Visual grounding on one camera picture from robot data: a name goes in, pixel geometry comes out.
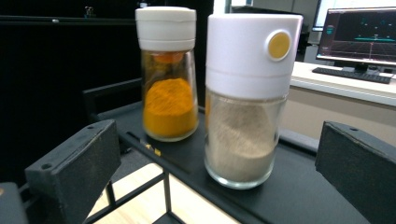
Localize black keyboard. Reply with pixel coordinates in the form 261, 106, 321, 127
311, 66, 393, 85

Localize grey powder jar white cap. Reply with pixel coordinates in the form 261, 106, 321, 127
203, 12, 304, 190

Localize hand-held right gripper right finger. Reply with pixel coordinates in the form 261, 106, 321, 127
314, 120, 396, 224

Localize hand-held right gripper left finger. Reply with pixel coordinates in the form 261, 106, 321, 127
24, 119, 122, 224

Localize black metal shelf rack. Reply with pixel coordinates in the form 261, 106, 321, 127
81, 77, 372, 224

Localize orange spice glass jar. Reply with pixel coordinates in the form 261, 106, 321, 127
134, 6, 201, 144

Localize computer monitor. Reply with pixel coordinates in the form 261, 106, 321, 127
315, 6, 396, 68

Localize beige desk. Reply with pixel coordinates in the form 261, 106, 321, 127
279, 61, 396, 147

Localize black curtain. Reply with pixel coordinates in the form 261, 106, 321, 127
0, 0, 215, 188

